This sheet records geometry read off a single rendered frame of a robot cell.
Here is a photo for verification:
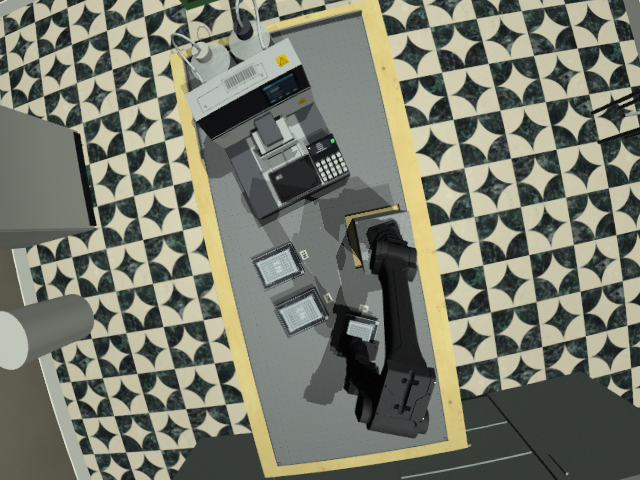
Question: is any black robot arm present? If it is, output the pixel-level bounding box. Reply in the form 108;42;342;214
344;220;436;438

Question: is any white plastic bottle with black cap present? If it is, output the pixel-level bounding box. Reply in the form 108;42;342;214
229;18;274;63

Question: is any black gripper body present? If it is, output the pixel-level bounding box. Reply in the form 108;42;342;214
339;333;378;362

